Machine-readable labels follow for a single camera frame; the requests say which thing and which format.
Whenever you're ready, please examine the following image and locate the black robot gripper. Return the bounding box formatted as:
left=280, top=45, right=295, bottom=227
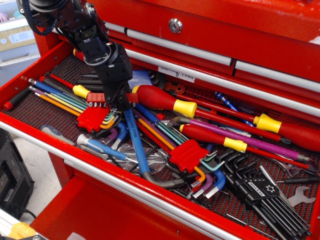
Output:
left=83, top=42, right=133, bottom=112

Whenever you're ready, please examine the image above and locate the red bit holder with bits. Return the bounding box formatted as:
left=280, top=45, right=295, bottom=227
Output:
left=86, top=92, right=139, bottom=108

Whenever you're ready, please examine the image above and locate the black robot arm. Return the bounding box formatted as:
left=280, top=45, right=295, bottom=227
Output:
left=17, top=0, right=133, bottom=111

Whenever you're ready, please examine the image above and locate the large red yellow screwdriver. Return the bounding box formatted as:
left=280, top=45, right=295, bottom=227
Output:
left=132, top=85, right=281, bottom=142

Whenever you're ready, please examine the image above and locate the left red hex key set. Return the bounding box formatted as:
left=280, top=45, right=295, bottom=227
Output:
left=27, top=78, right=121, bottom=135

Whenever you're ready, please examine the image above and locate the red hex key set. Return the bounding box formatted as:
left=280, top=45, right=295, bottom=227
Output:
left=133, top=104, right=226, bottom=199
left=27, top=78, right=121, bottom=135

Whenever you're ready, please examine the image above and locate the red yellow wiha screwdriver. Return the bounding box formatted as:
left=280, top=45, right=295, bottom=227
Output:
left=39, top=74, right=90, bottom=100

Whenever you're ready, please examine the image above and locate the blue white precision screwdriver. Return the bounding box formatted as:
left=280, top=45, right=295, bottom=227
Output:
left=77, top=134, right=138, bottom=163

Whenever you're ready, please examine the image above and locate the white cutting tools label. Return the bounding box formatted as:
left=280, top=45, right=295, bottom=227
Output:
left=158, top=66, right=196, bottom=83

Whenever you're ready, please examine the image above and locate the red yellow screwdriver back left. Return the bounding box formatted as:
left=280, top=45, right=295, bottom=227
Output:
left=73, top=48, right=85, bottom=62

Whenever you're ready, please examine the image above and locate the right red hex key set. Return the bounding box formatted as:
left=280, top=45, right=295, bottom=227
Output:
left=133, top=104, right=226, bottom=199

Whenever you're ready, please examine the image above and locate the chest key lock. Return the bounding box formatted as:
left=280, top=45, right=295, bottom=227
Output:
left=168, top=18, right=183, bottom=34

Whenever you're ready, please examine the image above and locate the large blue hex key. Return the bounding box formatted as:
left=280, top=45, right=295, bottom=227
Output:
left=124, top=108, right=185, bottom=189

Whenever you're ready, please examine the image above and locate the blue metallic pen tool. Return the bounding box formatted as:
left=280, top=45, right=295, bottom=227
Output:
left=214, top=91, right=255, bottom=127

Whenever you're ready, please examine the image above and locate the red tool chest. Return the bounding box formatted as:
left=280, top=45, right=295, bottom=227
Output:
left=0, top=0, right=320, bottom=240

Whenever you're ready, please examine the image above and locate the purple long hex key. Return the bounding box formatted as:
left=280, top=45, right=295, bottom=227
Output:
left=167, top=117, right=310, bottom=163

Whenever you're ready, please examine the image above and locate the red yellow screwdriver front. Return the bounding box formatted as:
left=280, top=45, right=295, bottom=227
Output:
left=179, top=124, right=316, bottom=171

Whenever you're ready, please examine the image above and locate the black electronics box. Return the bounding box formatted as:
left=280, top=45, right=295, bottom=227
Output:
left=0, top=129, right=34, bottom=219

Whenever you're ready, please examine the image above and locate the black Tekton torx key set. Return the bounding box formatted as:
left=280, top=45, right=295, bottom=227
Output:
left=215, top=149, right=312, bottom=240

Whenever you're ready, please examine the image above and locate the black red mesh drawer liner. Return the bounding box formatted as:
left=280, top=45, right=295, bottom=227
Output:
left=2, top=53, right=317, bottom=240

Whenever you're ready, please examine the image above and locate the yellow object bottom left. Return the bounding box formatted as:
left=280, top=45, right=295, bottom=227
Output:
left=8, top=222, right=36, bottom=240

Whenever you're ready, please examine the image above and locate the red yellow screwdriver right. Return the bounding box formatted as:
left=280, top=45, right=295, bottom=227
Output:
left=176, top=94, right=320, bottom=152

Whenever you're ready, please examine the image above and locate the small silver wrench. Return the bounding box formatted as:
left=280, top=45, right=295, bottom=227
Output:
left=288, top=186, right=316, bottom=207

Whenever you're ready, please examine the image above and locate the grey blue handle tool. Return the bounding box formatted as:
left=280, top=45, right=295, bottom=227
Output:
left=40, top=124, right=76, bottom=146

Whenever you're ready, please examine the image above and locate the black red handle tool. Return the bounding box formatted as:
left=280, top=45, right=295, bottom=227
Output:
left=2, top=87, right=30, bottom=111

